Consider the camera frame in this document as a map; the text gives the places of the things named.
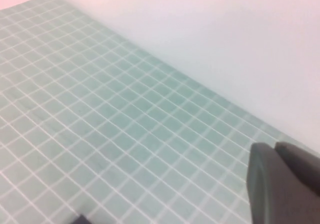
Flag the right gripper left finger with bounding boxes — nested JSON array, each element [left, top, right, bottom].
[[246, 142, 320, 224]]

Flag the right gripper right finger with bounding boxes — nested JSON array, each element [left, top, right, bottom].
[[274, 141, 320, 192]]

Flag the green white checked tablecloth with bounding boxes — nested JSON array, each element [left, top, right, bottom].
[[0, 0, 320, 224]]

